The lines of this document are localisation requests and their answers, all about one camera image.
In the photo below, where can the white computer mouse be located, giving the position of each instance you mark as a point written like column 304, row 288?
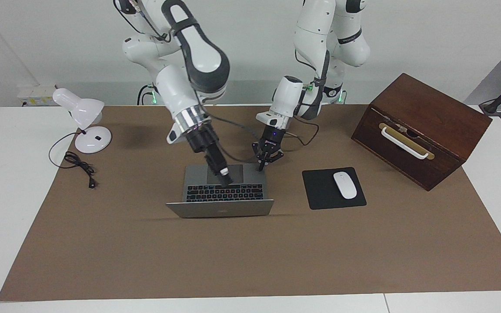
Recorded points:
column 345, row 185

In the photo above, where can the brown table mat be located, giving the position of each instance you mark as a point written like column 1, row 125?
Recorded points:
column 250, row 261

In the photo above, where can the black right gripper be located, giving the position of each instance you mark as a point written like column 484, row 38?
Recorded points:
column 202, row 139

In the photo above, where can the dark wooden box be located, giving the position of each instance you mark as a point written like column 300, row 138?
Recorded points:
column 459, row 126

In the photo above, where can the black mouse pad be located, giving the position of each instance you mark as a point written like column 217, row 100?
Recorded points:
column 320, row 191

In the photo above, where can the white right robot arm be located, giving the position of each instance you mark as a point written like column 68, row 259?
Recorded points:
column 202, row 56

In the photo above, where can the silver laptop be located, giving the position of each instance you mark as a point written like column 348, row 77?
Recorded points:
column 220, row 208

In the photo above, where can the white desk lamp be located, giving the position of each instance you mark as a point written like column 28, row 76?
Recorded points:
column 83, row 108

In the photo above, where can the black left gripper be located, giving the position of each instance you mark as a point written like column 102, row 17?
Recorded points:
column 273, row 139

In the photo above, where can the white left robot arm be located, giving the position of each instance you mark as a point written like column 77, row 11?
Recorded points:
column 315, row 26

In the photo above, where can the white power strip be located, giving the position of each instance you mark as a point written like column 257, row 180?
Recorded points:
column 33, row 98

